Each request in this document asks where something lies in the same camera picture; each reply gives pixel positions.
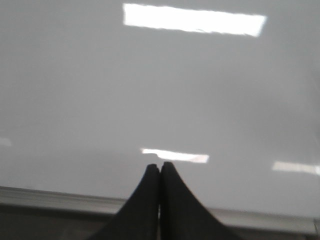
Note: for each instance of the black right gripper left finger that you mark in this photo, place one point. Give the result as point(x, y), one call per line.
point(138, 217)

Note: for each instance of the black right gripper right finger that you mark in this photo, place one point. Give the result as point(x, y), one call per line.
point(182, 216)

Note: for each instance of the grey whiteboard tray ledge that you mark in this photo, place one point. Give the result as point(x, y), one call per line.
point(105, 205)

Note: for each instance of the white whiteboard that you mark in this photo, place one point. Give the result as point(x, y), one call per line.
point(92, 91)

